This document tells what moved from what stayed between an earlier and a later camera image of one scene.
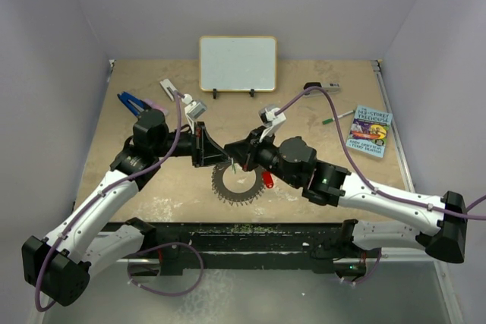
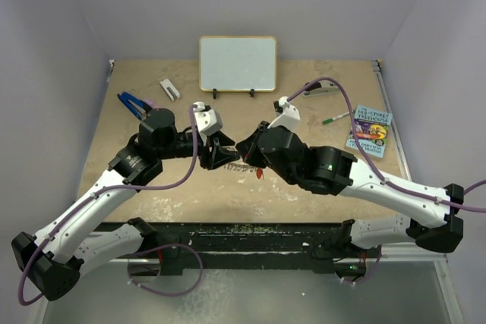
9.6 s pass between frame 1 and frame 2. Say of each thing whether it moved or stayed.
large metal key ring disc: moved
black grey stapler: stayed
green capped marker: stayed
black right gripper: stayed
